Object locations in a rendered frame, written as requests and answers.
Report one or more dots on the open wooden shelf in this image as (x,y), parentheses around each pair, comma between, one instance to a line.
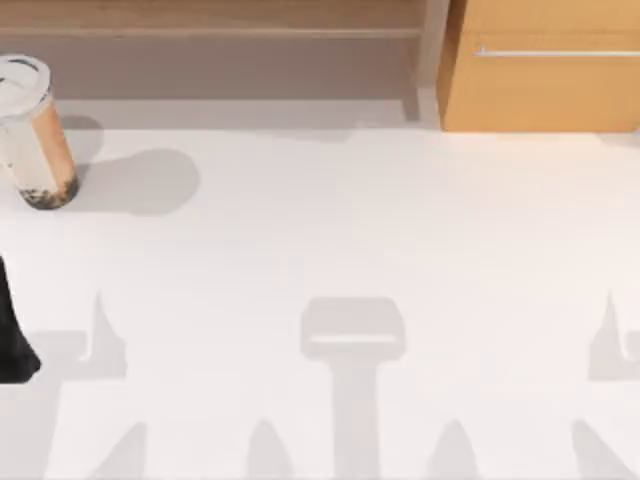
(215,55)

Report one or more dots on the wooden cupboard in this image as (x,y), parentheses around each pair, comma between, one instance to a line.
(545,90)

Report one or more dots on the bubble tea cup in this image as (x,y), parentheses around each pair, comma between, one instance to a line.
(37,145)

